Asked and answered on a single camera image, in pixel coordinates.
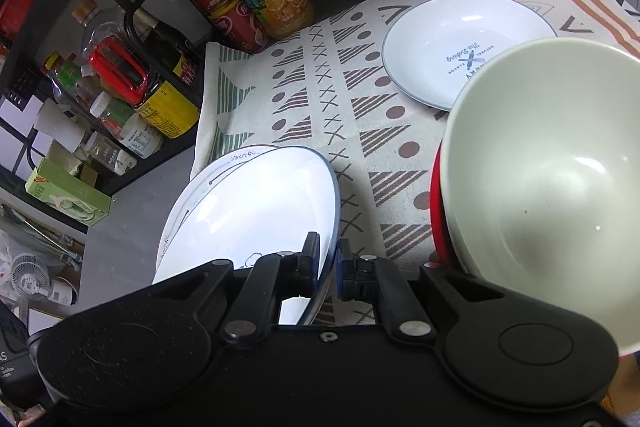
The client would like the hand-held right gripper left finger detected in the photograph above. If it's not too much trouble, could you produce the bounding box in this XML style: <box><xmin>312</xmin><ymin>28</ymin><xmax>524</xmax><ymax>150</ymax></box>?
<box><xmin>145</xmin><ymin>231</ymin><xmax>322</xmax><ymax>344</ymax></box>

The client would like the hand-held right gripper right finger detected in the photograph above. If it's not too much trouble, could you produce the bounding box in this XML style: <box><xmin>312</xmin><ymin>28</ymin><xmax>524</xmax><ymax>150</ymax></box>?
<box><xmin>336</xmin><ymin>238</ymin><xmax>506</xmax><ymax>344</ymax></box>

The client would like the white deep plate blue rim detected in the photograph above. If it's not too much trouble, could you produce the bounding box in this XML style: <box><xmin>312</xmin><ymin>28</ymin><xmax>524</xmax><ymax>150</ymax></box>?
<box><xmin>152</xmin><ymin>147</ymin><xmax>342</xmax><ymax>325</ymax></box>

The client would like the red and black bowl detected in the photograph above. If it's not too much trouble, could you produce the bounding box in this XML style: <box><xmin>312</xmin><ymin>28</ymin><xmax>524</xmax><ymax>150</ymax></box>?
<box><xmin>429</xmin><ymin>142</ymin><xmax>640</xmax><ymax>360</ymax></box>

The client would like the white plate line rim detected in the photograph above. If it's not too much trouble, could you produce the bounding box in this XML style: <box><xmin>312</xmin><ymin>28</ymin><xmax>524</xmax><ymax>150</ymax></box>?
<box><xmin>154</xmin><ymin>146</ymin><xmax>283</xmax><ymax>278</ymax></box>

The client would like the pale green bowl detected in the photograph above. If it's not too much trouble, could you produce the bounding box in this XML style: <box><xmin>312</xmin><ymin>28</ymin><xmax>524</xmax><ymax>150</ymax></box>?
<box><xmin>440</xmin><ymin>38</ymin><xmax>640</xmax><ymax>355</ymax></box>

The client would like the small white desk fan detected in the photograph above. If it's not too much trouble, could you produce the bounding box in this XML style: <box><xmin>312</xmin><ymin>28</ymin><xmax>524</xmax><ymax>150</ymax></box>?
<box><xmin>10</xmin><ymin>253</ymin><xmax>78</xmax><ymax>306</ymax></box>

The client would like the green cardboard box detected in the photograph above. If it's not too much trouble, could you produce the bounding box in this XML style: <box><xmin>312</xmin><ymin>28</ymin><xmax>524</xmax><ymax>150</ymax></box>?
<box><xmin>25</xmin><ymin>157</ymin><xmax>112</xmax><ymax>227</ymax></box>

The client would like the patterned fringed table cloth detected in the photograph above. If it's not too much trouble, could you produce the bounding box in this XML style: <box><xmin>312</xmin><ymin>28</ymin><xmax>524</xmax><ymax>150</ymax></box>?
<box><xmin>192</xmin><ymin>0</ymin><xmax>640</xmax><ymax>328</ymax></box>

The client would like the small white jar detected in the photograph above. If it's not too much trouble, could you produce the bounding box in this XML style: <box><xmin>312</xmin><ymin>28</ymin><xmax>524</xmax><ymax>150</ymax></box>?
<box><xmin>120</xmin><ymin>113</ymin><xmax>164</xmax><ymax>159</ymax></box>

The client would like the white capped bottle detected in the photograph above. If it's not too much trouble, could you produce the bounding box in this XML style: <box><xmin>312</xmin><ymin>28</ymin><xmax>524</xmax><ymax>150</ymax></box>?
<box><xmin>34</xmin><ymin>99</ymin><xmax>118</xmax><ymax>168</ymax></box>

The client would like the small white printed plate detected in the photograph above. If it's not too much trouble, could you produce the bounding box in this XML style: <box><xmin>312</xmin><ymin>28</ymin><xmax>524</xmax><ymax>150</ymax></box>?
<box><xmin>381</xmin><ymin>0</ymin><xmax>558</xmax><ymax>112</ymax></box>

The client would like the red kitchen tool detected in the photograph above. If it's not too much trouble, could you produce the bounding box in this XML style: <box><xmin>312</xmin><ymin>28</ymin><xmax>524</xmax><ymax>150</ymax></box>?
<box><xmin>88</xmin><ymin>36</ymin><xmax>149</xmax><ymax>104</ymax></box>

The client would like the dark soy sauce bottle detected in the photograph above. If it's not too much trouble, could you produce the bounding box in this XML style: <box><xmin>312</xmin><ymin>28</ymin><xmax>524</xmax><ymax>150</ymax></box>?
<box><xmin>132</xmin><ymin>7</ymin><xmax>198</xmax><ymax>80</ymax></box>

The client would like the yellow capped oil bottle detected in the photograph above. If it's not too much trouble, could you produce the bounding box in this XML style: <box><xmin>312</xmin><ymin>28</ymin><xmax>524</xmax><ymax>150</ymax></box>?
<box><xmin>45</xmin><ymin>52</ymin><xmax>101</xmax><ymax>108</ymax></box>

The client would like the clear bottle with cork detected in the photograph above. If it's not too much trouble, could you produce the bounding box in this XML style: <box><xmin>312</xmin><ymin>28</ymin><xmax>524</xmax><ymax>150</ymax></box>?
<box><xmin>70</xmin><ymin>0</ymin><xmax>131</xmax><ymax>58</ymax></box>

